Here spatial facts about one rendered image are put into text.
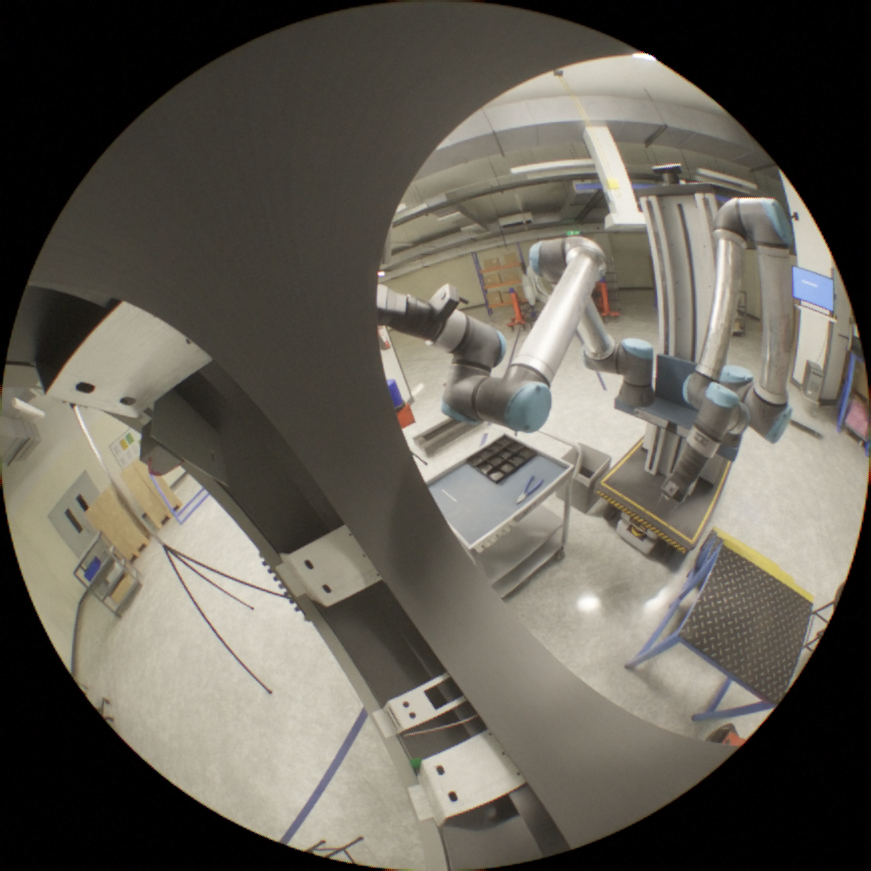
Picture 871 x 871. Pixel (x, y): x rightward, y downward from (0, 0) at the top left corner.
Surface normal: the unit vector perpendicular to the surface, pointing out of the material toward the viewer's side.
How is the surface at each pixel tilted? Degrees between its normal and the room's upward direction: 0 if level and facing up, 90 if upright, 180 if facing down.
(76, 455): 90
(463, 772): 27
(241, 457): 106
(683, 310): 90
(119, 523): 90
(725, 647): 0
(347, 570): 63
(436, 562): 48
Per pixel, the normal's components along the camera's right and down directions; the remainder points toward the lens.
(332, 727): -0.29, -0.82
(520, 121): -0.35, 0.57
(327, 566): 0.26, -0.07
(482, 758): -0.49, -0.87
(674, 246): -0.87, 0.44
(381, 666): -0.07, -0.62
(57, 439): 0.89, -0.04
